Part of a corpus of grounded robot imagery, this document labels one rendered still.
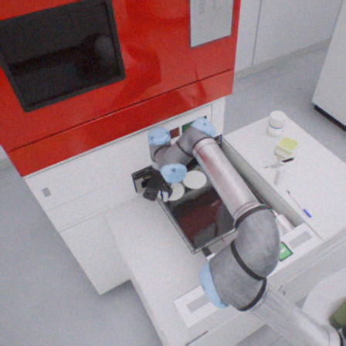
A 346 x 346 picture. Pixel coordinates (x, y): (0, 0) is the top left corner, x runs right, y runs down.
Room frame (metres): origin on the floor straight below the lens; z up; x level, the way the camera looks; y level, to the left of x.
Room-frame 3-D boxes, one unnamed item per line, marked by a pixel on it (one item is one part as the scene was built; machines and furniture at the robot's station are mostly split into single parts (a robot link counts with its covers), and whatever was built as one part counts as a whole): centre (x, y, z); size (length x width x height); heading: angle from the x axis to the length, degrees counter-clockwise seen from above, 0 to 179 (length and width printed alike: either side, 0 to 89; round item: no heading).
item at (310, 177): (0.87, -0.49, 0.89); 0.62 x 0.35 x 0.14; 28
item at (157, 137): (0.78, 0.07, 1.21); 0.09 x 0.08 x 0.11; 20
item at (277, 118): (1.08, -0.43, 1.01); 0.07 x 0.07 x 0.10
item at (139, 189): (0.96, 0.01, 0.89); 0.44 x 0.02 x 0.10; 118
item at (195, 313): (0.43, -0.21, 0.89); 0.55 x 0.09 x 0.14; 118
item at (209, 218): (0.78, -0.10, 0.90); 0.34 x 0.34 x 0.01; 28
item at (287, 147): (0.93, -0.45, 1.00); 0.07 x 0.07 x 0.07; 48
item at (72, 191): (0.89, 0.17, 1.02); 0.82 x 0.03 x 0.40; 118
